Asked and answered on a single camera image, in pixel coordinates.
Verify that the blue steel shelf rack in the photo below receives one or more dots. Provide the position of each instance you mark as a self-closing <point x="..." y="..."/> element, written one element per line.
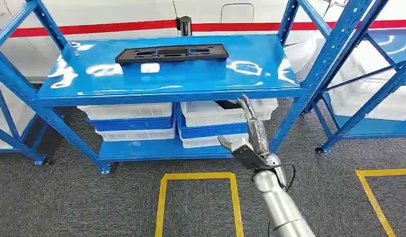
<point x="10" y="130"/>
<point x="370" y="126"/>
<point x="176" y="81"/>

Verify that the black plastic panel with cutouts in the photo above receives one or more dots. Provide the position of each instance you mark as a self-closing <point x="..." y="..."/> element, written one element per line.
<point x="172" y="54"/>

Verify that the black cylinder post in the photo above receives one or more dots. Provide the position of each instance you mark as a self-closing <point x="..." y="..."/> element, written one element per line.
<point x="185" y="26"/>

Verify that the yellow floor tape outline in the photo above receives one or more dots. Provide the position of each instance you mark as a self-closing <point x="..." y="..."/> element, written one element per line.
<point x="162" y="202"/>

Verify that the blue plastic bin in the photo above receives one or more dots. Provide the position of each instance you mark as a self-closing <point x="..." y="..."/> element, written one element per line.
<point x="131" y="124"/>
<point x="209" y="130"/>

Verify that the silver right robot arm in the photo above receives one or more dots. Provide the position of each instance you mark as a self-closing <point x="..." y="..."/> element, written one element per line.
<point x="281" y="209"/>

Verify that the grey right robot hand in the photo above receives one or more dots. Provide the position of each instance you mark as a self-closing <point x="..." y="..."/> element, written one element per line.
<point x="257" y="134"/>

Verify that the small white rounded block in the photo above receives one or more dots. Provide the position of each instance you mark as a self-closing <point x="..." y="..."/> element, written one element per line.
<point x="150" y="68"/>

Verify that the black plastic part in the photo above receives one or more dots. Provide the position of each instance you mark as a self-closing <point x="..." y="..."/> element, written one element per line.
<point x="227" y="104"/>

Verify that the white vehicle body red stripe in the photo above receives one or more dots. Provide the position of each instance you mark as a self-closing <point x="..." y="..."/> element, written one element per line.
<point x="124" y="13"/>

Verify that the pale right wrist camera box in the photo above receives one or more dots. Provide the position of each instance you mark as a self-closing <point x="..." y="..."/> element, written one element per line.
<point x="245" y="155"/>

